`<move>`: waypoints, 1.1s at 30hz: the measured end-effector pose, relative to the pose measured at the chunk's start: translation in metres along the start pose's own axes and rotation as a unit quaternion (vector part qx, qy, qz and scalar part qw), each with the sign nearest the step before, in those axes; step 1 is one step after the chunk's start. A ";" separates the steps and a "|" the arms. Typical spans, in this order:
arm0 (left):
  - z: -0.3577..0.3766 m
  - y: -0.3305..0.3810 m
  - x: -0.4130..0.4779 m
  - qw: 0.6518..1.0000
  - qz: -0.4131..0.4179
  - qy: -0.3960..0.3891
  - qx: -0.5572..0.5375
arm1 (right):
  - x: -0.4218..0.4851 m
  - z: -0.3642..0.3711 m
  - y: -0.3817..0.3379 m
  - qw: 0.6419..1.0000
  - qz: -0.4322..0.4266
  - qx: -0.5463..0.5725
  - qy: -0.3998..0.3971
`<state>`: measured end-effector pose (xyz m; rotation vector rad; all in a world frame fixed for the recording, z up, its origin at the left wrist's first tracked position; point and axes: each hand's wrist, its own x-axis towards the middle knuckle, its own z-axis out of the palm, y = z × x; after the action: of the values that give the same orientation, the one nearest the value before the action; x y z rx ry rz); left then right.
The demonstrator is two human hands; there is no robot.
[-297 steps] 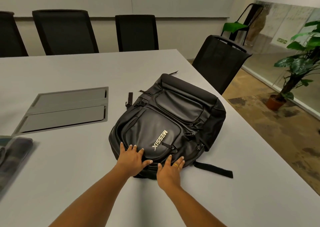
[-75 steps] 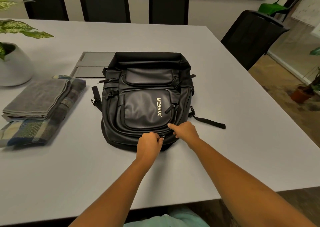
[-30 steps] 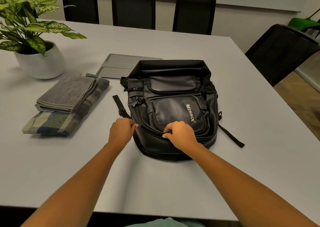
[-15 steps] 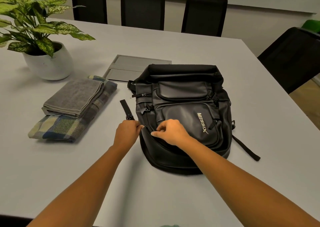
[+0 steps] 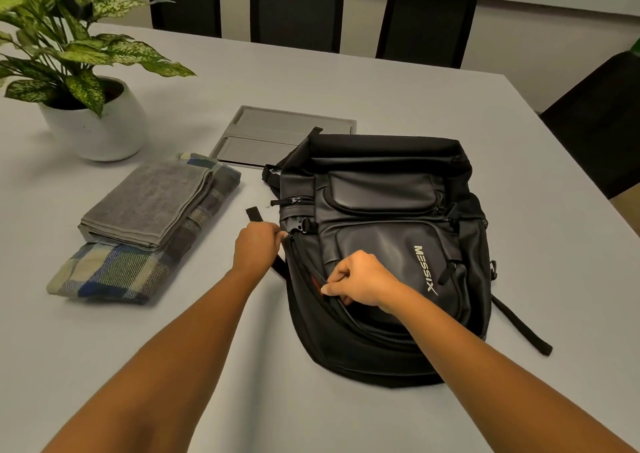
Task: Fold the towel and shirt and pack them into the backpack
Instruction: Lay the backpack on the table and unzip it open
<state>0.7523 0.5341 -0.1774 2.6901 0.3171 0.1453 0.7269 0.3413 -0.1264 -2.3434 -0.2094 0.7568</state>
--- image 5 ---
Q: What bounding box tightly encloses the person's left hand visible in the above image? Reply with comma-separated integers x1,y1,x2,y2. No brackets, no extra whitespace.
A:
231,221,289,280

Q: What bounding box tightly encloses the person's right hand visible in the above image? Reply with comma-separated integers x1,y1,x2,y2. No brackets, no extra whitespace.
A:
319,250,409,314

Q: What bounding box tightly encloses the black backpack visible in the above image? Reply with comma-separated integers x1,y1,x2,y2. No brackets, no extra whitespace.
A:
245,126,555,390

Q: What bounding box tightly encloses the grey towel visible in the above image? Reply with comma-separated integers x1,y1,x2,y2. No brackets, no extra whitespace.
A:
77,160,217,252

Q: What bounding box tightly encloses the plaid flannel shirt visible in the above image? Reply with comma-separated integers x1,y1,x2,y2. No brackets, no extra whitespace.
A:
45,152,243,305

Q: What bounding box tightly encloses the person's left forearm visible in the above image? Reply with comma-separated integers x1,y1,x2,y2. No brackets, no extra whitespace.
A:
42,266,272,453

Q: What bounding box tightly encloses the person's right forearm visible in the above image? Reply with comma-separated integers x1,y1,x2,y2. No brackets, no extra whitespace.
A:
385,287,639,453

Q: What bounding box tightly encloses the small variegated table plant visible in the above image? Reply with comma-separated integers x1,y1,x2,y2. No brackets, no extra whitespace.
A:
0,0,197,119

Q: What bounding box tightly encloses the grey table cable box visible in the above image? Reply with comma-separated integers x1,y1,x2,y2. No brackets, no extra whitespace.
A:
209,105,359,170

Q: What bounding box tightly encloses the black chair with top handle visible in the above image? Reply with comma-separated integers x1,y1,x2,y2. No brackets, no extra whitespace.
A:
539,50,640,200

